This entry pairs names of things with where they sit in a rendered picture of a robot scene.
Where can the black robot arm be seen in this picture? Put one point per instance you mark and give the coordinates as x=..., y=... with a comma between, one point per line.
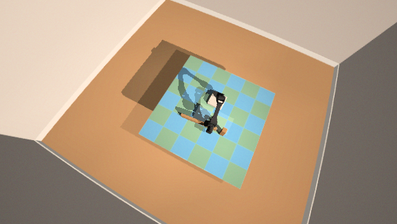
x=213, y=121

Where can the brown wooden post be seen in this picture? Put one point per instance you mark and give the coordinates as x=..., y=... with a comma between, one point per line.
x=223, y=131

